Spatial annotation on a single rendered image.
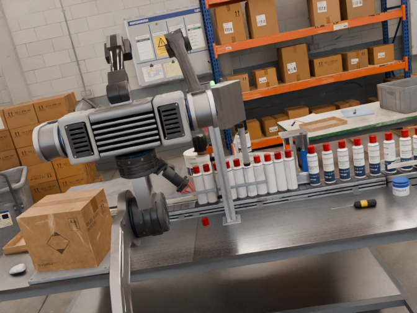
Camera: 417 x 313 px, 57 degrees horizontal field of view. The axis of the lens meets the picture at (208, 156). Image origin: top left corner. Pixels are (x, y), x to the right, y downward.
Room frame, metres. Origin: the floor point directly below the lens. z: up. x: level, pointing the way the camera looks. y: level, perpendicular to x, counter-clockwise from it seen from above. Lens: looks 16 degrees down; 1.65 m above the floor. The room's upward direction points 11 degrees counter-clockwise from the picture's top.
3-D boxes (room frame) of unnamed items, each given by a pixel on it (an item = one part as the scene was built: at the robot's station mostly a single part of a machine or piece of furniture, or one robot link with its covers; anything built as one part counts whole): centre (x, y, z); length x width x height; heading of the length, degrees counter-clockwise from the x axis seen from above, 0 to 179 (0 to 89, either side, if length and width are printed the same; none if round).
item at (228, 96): (1.75, -0.12, 1.38); 0.17 x 0.10 x 0.19; 140
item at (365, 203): (1.57, -0.60, 0.84); 0.20 x 0.03 x 0.03; 84
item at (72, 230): (1.61, 0.68, 0.99); 0.30 x 0.24 x 0.27; 78
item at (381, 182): (1.84, -0.02, 0.85); 1.65 x 0.11 x 0.05; 85
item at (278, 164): (1.81, -0.34, 0.98); 0.05 x 0.05 x 0.20
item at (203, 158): (2.13, 0.03, 1.03); 0.09 x 0.09 x 0.30
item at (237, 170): (1.83, -0.13, 0.98); 0.05 x 0.05 x 0.20
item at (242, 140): (1.73, -0.17, 1.18); 0.04 x 0.04 x 0.21
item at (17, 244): (1.93, 0.97, 0.85); 0.30 x 0.26 x 0.04; 85
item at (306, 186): (1.84, -0.02, 0.86); 1.65 x 0.08 x 0.04; 85
